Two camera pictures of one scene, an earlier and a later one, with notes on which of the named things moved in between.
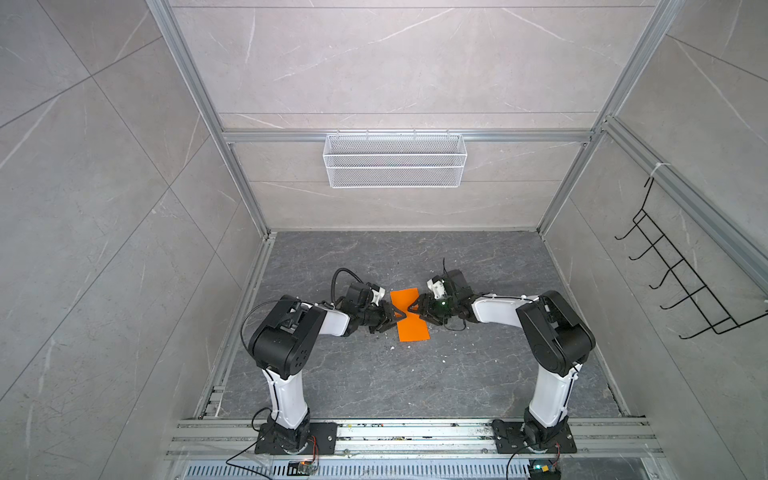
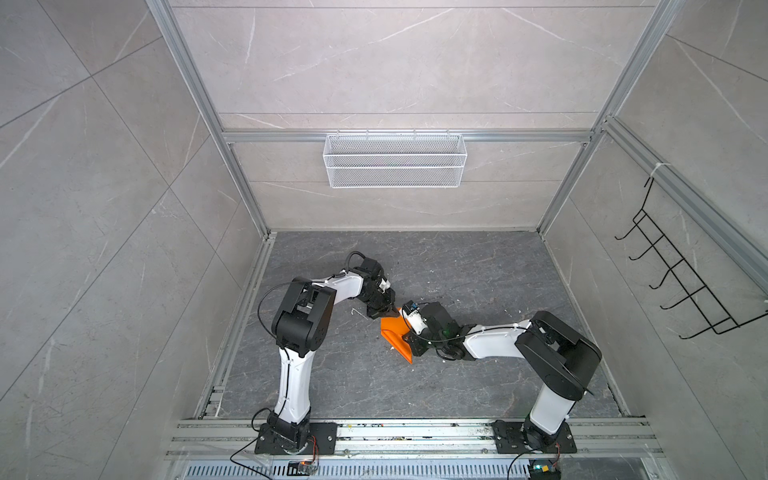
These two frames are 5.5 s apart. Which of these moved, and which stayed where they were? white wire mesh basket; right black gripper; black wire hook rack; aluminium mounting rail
Moved: right black gripper
Stayed: white wire mesh basket; black wire hook rack; aluminium mounting rail
